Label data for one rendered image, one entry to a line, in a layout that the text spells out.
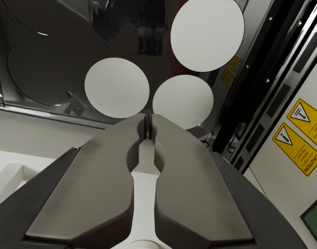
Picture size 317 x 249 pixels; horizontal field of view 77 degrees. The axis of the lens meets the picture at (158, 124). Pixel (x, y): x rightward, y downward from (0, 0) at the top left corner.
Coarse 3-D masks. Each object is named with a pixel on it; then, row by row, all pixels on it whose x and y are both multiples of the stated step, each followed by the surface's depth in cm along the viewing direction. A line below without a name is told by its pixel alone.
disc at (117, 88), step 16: (96, 64) 29; (112, 64) 29; (128, 64) 29; (96, 80) 30; (112, 80) 30; (128, 80) 30; (144, 80) 31; (96, 96) 32; (112, 96) 32; (128, 96) 32; (144, 96) 32; (112, 112) 33; (128, 112) 33
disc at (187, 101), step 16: (176, 80) 31; (192, 80) 31; (160, 96) 32; (176, 96) 32; (192, 96) 32; (208, 96) 32; (160, 112) 34; (176, 112) 34; (192, 112) 34; (208, 112) 34
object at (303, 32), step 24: (288, 0) 28; (312, 0) 23; (264, 24) 31; (312, 24) 23; (264, 48) 31; (288, 48) 25; (240, 72) 36; (240, 96) 35; (264, 96) 28; (240, 120) 33; (216, 144) 41; (240, 144) 32
